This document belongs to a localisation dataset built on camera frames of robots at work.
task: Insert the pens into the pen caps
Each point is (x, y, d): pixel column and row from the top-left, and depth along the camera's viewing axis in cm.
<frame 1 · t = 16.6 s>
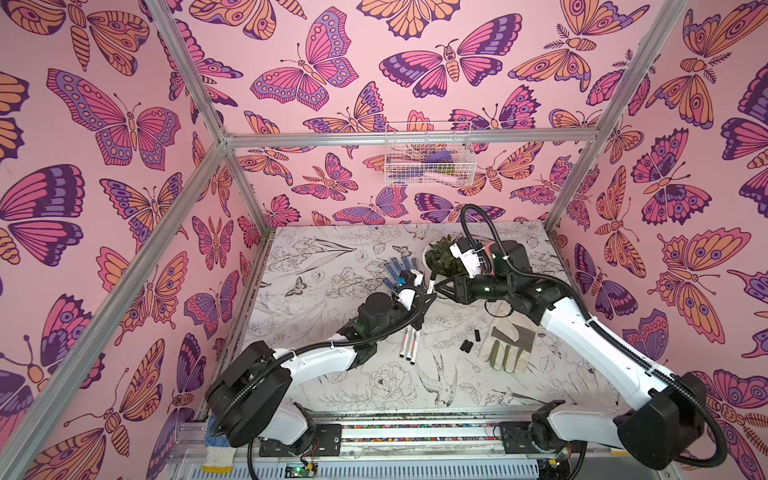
left hand: (437, 292, 75), fingers closed
right hand: (440, 281, 74), fingers open
blue dotted knit glove: (394, 267, 111), on the table
white potted green plant: (436, 257, 91), point 17 cm above the table
white marker pen: (408, 345, 91), on the table
white marker pen 2: (415, 334, 93), on the table
black pen cap: (477, 335, 94), on the table
black pen cap 2: (469, 346, 91), on the table
black pen cap 3: (463, 346, 91), on the table
beige leather work glove: (508, 343, 91), on the table

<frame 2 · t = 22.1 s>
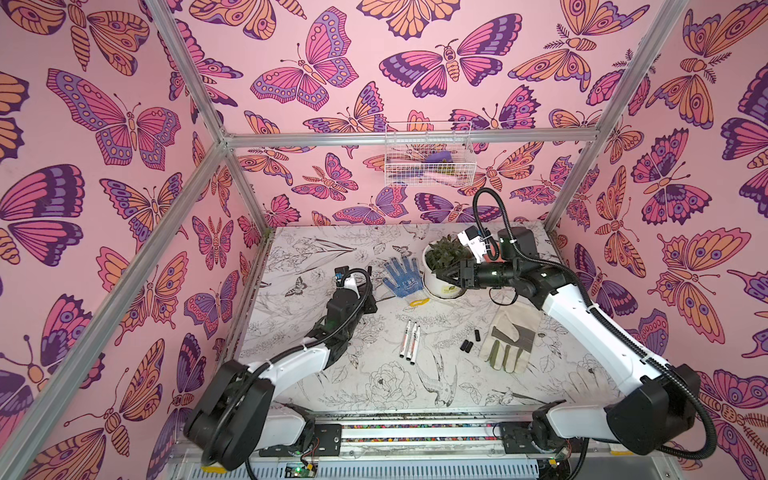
left hand: (374, 280, 85), fingers closed
right hand: (442, 271, 72), fingers open
the named things where they were.

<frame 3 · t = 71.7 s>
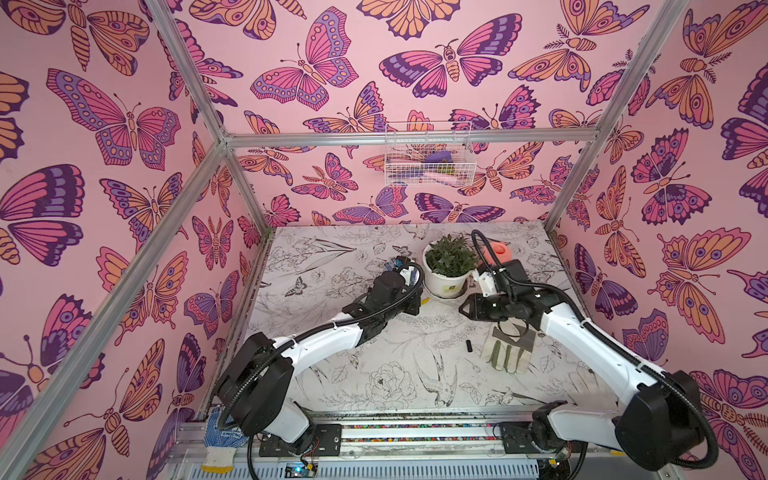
left hand: (425, 287, 82), fingers closed
right hand: (465, 305, 81), fingers open
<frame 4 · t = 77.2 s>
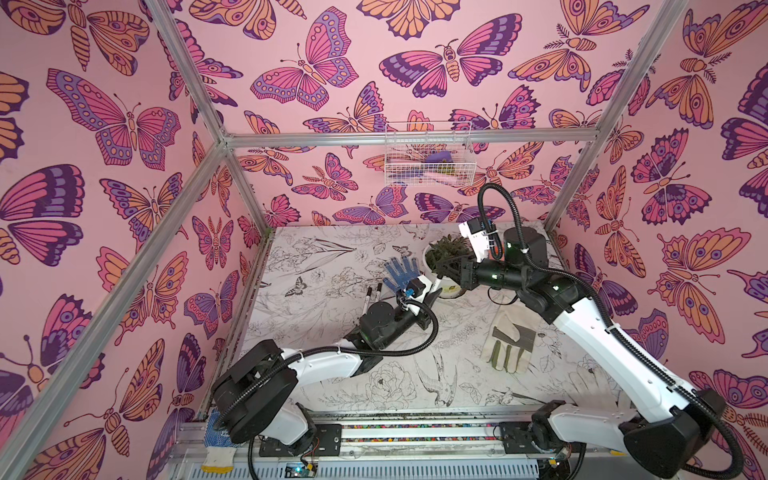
left hand: (441, 285, 72), fingers closed
right hand: (441, 259, 68), fingers closed
